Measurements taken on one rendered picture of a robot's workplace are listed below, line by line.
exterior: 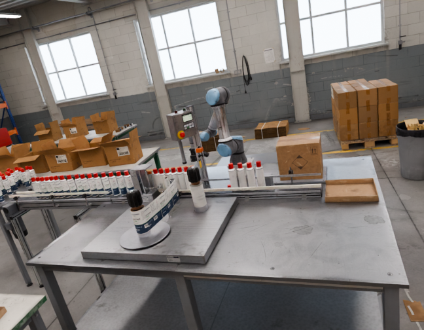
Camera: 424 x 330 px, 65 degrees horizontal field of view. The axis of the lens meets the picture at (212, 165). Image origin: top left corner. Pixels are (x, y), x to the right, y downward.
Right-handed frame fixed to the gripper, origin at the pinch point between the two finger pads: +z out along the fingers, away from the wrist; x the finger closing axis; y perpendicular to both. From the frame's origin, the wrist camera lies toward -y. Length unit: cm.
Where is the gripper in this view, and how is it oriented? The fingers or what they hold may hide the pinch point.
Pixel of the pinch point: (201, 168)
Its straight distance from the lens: 295.0
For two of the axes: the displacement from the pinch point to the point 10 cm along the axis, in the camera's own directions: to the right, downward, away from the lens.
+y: -9.5, 0.9, 3.0
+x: -2.5, 3.6, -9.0
